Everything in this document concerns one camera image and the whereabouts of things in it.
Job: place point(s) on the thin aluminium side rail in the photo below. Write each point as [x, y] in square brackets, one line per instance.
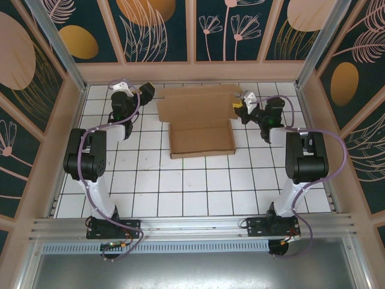
[81, 105]
[303, 105]

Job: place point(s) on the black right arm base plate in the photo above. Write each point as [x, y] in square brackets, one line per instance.
[255, 228]

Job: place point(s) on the long aluminium mounting rail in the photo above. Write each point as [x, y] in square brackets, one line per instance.
[195, 225]

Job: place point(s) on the grey metal sheet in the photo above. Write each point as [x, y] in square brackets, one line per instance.
[195, 271]

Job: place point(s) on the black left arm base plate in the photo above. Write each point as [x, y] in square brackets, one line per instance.
[132, 228]

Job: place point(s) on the aluminium frame post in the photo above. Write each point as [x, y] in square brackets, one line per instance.
[60, 51]
[319, 45]

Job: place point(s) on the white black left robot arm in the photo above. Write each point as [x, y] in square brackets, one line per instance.
[96, 195]

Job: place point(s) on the brown cardboard paper box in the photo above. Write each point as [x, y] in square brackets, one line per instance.
[198, 138]

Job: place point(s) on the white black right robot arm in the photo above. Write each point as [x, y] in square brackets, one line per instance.
[288, 195]

